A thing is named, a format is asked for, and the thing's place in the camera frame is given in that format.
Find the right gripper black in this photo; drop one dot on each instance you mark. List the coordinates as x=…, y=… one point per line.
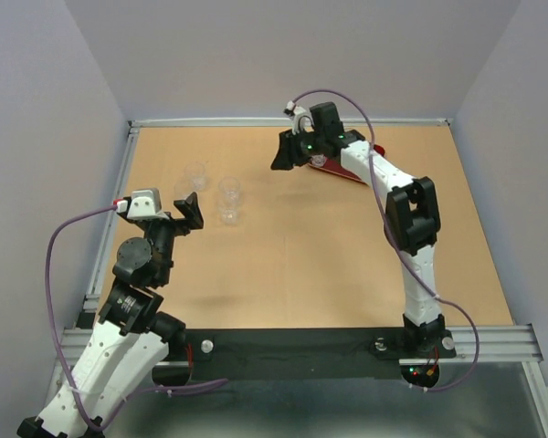
x=287, y=152

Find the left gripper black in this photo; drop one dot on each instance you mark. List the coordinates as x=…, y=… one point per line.
x=193, y=220

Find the clear shot glass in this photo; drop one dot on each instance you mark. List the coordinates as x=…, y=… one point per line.
x=230, y=189
x=182, y=190
x=229, y=212
x=318, y=160
x=195, y=175

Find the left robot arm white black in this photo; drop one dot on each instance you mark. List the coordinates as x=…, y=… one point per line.
x=131, y=334

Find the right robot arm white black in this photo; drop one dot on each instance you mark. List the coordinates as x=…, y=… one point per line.
x=410, y=215

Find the red tray gold emblem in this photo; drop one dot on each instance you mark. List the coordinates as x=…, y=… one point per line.
x=354, y=171

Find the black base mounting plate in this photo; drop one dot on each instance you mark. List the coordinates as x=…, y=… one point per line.
x=268, y=354

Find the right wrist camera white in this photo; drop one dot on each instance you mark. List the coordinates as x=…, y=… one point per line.
x=299, y=117

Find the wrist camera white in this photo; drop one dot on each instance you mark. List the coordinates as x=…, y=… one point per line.
x=299, y=117
x=144, y=204

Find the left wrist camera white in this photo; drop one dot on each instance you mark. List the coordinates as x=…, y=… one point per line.
x=144, y=204

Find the aluminium table frame rail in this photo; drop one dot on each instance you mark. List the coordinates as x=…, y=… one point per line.
x=309, y=253

